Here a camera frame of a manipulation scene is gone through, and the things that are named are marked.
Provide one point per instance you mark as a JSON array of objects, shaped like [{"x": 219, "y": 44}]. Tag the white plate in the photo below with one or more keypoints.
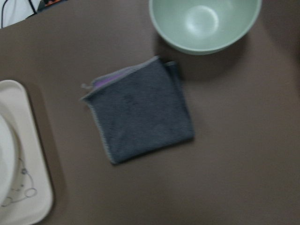
[{"x": 9, "y": 152}]

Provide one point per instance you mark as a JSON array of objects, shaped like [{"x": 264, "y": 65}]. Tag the green bowl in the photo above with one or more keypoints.
[{"x": 201, "y": 27}]

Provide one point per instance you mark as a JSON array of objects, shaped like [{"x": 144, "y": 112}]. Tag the white rabbit tray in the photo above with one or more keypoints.
[{"x": 30, "y": 198}]

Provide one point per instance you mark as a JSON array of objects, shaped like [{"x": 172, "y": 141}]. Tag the grey folded cloth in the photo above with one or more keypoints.
[{"x": 139, "y": 109}]

